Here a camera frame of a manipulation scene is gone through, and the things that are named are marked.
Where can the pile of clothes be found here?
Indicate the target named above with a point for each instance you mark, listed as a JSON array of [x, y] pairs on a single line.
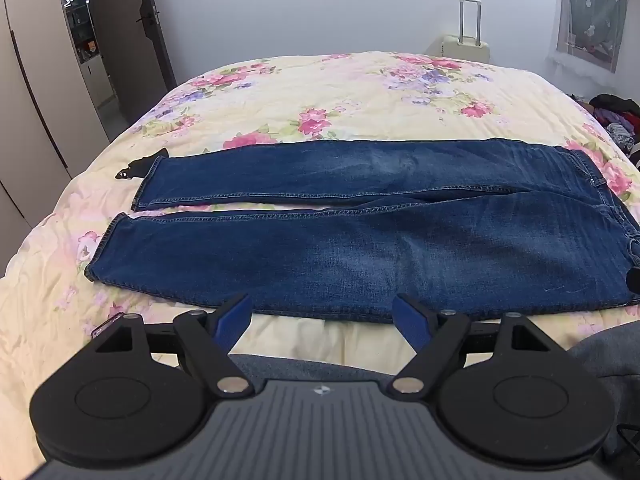
[[617, 112]]

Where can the floral bed blanket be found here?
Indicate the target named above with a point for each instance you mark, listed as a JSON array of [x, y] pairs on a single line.
[[325, 100]]

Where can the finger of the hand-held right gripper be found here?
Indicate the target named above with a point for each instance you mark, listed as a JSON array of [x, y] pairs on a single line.
[[635, 280]]

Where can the cream suitcase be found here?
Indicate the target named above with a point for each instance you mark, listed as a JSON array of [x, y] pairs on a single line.
[[462, 47]]

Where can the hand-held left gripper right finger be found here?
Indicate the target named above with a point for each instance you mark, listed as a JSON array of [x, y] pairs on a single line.
[[406, 316]]

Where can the beige wardrobe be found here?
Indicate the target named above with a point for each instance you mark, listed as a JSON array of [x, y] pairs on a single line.
[[30, 110]]

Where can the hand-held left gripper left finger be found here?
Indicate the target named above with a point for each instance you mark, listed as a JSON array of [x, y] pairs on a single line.
[[239, 312]]

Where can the blue denim pants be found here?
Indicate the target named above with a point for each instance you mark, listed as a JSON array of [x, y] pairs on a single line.
[[350, 260]]

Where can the person's grey clothing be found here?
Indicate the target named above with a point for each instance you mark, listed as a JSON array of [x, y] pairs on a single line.
[[607, 355]]

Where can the small black cloth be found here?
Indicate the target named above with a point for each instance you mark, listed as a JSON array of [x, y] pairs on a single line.
[[136, 167]]

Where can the dark brown door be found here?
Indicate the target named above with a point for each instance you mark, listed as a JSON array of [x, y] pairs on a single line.
[[135, 55]]

